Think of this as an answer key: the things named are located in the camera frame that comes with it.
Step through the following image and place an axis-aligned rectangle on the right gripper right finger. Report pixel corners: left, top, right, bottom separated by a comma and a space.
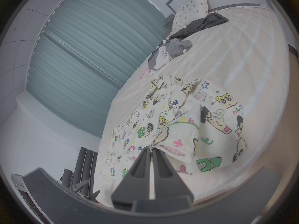
153, 148, 195, 205

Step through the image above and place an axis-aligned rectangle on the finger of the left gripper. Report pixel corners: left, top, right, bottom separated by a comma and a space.
87, 190, 101, 201
70, 180, 91, 193

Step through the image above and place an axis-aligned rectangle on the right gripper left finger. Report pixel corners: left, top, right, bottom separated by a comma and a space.
111, 146, 153, 206

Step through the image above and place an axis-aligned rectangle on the white printed pyjama top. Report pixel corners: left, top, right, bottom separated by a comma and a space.
99, 75, 249, 191

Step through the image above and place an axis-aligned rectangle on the pile of clothes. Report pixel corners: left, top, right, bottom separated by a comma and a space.
148, 38, 193, 70

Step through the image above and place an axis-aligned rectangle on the bed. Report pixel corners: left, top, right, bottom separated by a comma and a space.
93, 0, 291, 207

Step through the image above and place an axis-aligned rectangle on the blue-green curtain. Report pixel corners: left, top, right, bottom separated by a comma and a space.
43, 0, 174, 86
27, 33, 124, 138

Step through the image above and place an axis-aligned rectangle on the pink garment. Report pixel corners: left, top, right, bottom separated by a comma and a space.
138, 68, 154, 80

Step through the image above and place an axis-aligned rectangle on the black garment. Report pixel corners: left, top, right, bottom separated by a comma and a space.
169, 12, 229, 40

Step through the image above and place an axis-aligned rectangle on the grey bedside table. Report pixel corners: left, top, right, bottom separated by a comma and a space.
164, 15, 175, 38

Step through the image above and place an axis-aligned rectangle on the white printed pillow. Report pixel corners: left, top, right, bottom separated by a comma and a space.
172, 0, 209, 28

